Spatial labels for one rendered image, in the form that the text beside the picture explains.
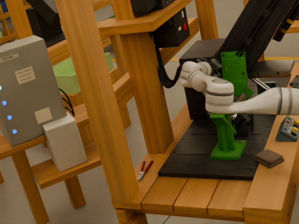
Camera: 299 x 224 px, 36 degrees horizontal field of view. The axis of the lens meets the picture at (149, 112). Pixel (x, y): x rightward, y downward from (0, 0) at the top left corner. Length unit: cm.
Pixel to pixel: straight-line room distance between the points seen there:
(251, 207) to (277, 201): 10
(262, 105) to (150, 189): 68
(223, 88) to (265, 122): 83
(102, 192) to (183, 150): 169
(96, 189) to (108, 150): 201
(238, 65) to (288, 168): 55
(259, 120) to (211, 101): 83
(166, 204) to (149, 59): 65
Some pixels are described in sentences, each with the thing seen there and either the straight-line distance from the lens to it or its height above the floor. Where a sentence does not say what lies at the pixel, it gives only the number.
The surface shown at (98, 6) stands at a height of 79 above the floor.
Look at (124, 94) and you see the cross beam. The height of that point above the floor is 123.
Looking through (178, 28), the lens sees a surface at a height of 143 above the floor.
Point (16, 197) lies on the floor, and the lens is 413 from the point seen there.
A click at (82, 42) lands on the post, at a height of 156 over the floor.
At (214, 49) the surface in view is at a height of 124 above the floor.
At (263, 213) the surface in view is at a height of 88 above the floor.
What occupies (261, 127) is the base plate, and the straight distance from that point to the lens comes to 227.
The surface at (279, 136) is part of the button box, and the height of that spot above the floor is 93.
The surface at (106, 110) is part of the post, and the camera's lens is 174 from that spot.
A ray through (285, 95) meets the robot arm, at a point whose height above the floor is 131.
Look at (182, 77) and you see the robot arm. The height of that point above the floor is 132.
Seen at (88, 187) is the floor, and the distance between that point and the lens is 389.
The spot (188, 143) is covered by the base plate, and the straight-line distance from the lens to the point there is 222.
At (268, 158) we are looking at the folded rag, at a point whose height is 93.
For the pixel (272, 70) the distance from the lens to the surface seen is 230.
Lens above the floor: 193
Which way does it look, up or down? 23 degrees down
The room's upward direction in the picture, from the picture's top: 13 degrees counter-clockwise
